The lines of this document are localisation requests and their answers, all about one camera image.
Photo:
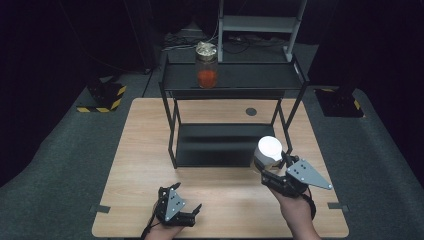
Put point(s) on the dark round table grommet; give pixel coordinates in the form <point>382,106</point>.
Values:
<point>251,111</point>

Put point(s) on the grey tape piece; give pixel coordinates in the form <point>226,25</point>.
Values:
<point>338,207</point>
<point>100,209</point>

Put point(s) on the black metal shelf rack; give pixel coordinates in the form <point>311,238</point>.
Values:
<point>233,76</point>

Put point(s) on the person's left hand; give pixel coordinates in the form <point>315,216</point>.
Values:
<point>163,231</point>

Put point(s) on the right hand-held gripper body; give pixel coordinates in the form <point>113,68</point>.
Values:
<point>300,176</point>

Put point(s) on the person's right hand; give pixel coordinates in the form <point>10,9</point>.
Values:
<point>295,206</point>

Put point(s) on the black yellow striped stand base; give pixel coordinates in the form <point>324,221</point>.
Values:
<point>105,95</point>
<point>340,101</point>

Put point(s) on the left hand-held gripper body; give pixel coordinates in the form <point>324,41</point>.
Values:
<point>173,206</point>

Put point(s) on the glass jar of orange powder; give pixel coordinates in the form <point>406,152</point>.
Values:
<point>207,71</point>

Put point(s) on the grey metal stand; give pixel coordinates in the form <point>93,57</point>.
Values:
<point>260,23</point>

